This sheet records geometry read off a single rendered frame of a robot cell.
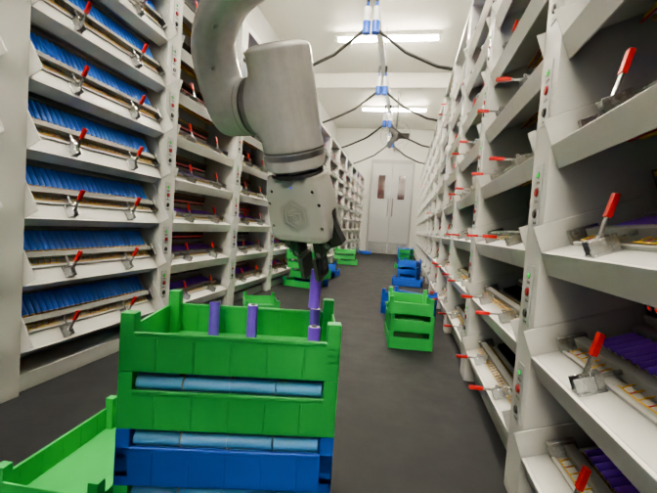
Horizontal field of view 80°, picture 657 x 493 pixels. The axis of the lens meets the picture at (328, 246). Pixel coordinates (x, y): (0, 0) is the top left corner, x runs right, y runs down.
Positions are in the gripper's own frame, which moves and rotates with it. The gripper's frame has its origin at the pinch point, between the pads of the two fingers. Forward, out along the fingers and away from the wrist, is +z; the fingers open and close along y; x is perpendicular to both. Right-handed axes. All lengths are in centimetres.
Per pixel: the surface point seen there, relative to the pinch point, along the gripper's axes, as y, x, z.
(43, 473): -52, -30, 38
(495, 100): 15, 112, -9
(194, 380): -9.6, -20.1, 8.9
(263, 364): -0.8, -15.1, 7.6
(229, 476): -4.1, -23.6, 21.5
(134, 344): -16.0, -22.4, 2.3
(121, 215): -106, 39, 12
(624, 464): 41.7, -7.1, 16.9
